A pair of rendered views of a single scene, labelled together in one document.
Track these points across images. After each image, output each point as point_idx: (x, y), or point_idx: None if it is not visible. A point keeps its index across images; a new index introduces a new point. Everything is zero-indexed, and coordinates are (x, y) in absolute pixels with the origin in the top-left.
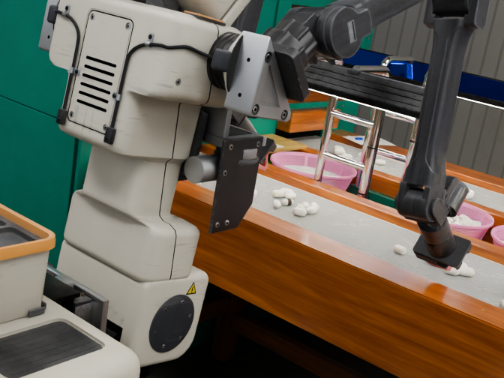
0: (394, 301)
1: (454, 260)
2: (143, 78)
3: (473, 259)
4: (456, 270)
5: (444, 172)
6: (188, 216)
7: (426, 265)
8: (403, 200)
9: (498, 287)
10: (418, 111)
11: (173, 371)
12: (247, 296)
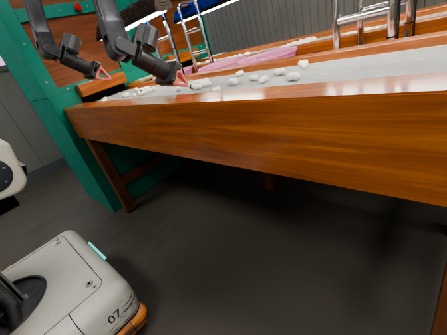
0: (149, 115)
1: (170, 76)
2: None
3: (221, 78)
4: (198, 85)
5: (118, 19)
6: (90, 117)
7: (188, 90)
8: (106, 50)
9: (222, 84)
10: (152, 6)
11: (167, 181)
12: (120, 143)
